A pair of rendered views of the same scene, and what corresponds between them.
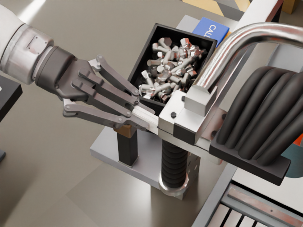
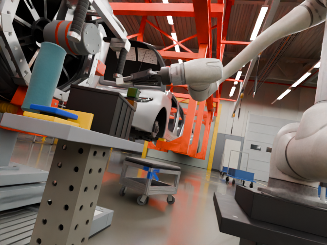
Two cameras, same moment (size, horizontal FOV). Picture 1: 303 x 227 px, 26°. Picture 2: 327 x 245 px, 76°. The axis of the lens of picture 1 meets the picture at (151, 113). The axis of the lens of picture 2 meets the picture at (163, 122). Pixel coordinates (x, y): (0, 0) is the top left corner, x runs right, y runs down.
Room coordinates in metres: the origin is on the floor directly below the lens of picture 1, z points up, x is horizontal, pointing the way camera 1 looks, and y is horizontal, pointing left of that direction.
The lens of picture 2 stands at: (1.50, -0.01, 0.43)
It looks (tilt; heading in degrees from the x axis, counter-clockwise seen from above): 8 degrees up; 166
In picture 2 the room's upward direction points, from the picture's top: 12 degrees clockwise
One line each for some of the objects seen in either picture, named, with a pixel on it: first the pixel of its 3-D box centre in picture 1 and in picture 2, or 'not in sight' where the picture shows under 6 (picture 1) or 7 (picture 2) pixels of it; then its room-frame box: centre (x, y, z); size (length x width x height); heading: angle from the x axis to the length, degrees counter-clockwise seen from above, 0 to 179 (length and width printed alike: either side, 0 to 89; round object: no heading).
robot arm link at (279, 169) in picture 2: not in sight; (297, 153); (0.88, 0.66, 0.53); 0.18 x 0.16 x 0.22; 157
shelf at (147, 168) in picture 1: (173, 95); (93, 137); (0.85, -0.05, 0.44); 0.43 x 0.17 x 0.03; 151
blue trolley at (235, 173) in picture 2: not in sight; (241, 167); (-3.76, 3.79, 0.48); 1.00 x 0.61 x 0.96; 157
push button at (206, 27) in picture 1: (209, 34); (54, 114); (1.00, -0.13, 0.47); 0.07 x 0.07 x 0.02; 61
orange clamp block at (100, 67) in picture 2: not in sight; (96, 67); (0.22, -0.17, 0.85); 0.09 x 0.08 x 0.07; 151
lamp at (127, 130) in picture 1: (126, 121); (130, 105); (0.68, 0.05, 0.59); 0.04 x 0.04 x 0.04; 61
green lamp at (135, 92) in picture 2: not in sight; (133, 93); (0.68, 0.05, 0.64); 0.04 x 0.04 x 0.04; 61
